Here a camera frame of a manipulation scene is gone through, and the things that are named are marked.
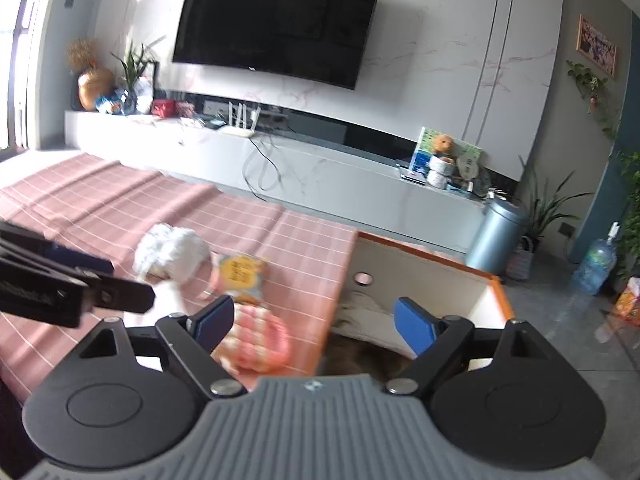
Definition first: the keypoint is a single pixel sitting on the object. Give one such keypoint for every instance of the long-leaf potted plant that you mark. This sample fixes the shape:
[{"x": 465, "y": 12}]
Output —
[{"x": 542, "y": 210}]

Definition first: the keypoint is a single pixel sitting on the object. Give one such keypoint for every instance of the black wall television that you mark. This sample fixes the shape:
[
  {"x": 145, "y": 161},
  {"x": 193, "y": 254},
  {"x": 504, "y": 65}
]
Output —
[{"x": 275, "y": 25}]

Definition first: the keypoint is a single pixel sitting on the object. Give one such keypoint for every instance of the framed wall picture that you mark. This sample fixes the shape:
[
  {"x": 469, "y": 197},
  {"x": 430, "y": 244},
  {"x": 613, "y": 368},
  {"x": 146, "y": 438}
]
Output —
[{"x": 596, "y": 46}]

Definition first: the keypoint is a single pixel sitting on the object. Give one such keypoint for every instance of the white router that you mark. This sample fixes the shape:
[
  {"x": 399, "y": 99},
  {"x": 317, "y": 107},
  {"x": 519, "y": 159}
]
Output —
[{"x": 239, "y": 131}]

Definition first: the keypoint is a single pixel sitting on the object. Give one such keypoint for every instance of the silver trash can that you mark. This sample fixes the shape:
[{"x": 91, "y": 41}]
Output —
[{"x": 495, "y": 237}]

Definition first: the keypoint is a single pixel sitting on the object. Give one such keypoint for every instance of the white cloth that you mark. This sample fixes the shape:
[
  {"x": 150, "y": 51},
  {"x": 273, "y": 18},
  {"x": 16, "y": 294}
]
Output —
[{"x": 172, "y": 252}]

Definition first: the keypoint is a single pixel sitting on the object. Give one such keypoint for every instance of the green ivy plant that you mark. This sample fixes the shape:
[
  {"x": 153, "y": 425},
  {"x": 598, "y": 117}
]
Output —
[{"x": 629, "y": 185}]

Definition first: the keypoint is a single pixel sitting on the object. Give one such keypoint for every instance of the hanging vine plant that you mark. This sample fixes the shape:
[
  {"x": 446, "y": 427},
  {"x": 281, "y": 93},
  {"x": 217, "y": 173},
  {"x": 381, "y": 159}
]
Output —
[{"x": 590, "y": 82}]

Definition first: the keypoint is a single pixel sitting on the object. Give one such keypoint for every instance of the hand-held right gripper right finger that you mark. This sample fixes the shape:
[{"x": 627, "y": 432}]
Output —
[{"x": 415, "y": 326}]

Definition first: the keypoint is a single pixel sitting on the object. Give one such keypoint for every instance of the yellow printed packet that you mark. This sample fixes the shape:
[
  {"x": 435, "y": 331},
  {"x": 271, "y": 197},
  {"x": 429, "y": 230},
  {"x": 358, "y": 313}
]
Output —
[{"x": 240, "y": 275}]

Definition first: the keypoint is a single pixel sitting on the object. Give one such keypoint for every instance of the printed red box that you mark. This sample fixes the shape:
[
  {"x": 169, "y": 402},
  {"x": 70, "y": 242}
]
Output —
[{"x": 185, "y": 109}]

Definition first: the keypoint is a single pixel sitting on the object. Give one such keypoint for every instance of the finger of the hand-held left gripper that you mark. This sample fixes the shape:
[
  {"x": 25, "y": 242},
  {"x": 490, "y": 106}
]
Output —
[
  {"x": 125, "y": 294},
  {"x": 75, "y": 260}
]

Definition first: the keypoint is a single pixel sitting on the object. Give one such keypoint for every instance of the plain red box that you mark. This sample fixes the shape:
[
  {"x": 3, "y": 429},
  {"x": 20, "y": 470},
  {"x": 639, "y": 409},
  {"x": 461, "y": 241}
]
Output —
[{"x": 164, "y": 108}]

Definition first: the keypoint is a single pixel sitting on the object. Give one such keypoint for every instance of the green plant in glass vase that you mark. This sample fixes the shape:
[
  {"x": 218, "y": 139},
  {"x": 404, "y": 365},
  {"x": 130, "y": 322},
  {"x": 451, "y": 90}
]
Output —
[{"x": 131, "y": 67}]

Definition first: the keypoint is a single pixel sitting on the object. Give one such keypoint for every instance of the round paper fan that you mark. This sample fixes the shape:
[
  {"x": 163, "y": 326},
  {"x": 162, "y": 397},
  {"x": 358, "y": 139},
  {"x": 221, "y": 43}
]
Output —
[{"x": 467, "y": 167}]

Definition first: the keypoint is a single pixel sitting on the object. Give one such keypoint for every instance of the white marble television console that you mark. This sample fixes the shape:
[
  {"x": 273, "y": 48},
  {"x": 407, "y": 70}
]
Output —
[{"x": 350, "y": 185}]

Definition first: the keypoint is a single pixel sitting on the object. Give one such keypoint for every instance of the pink checked tablecloth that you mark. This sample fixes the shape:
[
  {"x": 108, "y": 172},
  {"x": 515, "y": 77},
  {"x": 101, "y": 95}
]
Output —
[{"x": 100, "y": 200}]

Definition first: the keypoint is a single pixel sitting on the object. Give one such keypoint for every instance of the blue water jug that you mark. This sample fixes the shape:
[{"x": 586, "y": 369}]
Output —
[{"x": 595, "y": 262}]

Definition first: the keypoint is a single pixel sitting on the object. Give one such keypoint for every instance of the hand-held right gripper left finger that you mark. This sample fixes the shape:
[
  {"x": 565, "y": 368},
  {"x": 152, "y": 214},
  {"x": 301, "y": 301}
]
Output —
[{"x": 215, "y": 321}]

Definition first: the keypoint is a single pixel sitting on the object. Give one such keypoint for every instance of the gold acorn vase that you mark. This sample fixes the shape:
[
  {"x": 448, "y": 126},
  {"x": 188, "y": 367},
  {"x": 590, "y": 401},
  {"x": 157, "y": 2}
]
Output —
[{"x": 95, "y": 90}]

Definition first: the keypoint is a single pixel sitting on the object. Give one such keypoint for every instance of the dried grass bunch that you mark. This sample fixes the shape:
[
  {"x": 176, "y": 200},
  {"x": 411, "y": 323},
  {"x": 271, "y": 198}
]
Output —
[{"x": 82, "y": 55}]

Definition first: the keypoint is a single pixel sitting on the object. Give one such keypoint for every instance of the blue green picture book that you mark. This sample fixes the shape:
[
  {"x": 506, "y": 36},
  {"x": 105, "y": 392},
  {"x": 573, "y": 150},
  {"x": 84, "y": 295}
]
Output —
[{"x": 419, "y": 152}]

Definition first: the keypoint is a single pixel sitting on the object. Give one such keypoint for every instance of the blue plush toy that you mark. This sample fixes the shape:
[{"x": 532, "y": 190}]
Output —
[{"x": 107, "y": 103}]

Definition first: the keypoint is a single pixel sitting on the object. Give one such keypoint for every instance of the brown plush toy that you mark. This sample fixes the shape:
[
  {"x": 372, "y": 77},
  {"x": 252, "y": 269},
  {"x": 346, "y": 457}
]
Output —
[{"x": 360, "y": 357}]

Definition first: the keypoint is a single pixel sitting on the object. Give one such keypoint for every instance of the orange cardboard box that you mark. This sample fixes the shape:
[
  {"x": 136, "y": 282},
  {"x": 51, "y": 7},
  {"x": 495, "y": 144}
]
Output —
[{"x": 487, "y": 300}]

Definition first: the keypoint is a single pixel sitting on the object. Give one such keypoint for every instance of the brown teddy bear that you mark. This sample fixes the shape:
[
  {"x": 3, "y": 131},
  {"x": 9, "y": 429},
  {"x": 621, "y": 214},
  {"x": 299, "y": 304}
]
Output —
[{"x": 443, "y": 145}]

